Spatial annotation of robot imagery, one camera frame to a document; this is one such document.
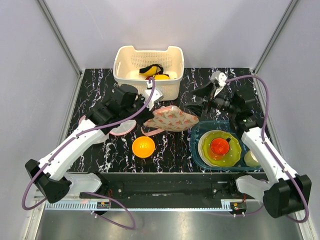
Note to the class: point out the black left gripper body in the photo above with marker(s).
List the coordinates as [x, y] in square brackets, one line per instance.
[139, 103]

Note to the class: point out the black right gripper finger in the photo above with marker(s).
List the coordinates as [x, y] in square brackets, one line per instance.
[204, 92]
[199, 109]

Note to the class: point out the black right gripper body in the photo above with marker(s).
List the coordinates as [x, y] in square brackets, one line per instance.
[220, 101]

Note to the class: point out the floral pink laundry bag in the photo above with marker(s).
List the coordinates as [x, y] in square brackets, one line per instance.
[171, 119]

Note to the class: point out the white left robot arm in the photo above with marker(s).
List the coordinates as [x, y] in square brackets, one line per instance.
[50, 173]

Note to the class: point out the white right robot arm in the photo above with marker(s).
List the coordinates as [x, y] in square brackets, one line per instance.
[286, 192]

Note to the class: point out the white mesh pink-trimmed laundry bag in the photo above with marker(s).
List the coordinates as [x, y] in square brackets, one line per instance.
[123, 129]

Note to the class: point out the yellow black bra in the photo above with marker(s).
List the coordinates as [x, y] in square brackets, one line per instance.
[155, 70]

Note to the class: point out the cream perforated laundry basket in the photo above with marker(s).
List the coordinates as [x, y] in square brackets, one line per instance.
[136, 67]

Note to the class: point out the teal transparent plastic tray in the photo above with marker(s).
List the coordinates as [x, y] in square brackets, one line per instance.
[204, 126]

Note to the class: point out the white plate under green plate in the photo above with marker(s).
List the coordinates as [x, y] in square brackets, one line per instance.
[200, 151]

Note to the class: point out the orange plastic cup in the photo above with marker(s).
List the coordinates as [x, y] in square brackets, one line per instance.
[220, 146]

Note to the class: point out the orange plastic bowl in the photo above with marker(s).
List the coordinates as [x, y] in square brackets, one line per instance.
[143, 147]

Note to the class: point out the yellow-green dotted plate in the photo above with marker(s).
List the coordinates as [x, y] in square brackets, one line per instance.
[228, 160]

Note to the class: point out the cream mug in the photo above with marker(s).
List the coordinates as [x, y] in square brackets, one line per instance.
[250, 160]

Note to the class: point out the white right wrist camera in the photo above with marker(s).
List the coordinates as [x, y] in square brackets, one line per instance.
[219, 77]

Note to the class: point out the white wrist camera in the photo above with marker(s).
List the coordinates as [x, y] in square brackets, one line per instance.
[155, 97]
[219, 77]

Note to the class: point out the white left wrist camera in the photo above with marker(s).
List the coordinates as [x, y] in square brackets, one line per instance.
[155, 97]

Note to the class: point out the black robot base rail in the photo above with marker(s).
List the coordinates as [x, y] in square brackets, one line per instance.
[170, 190]

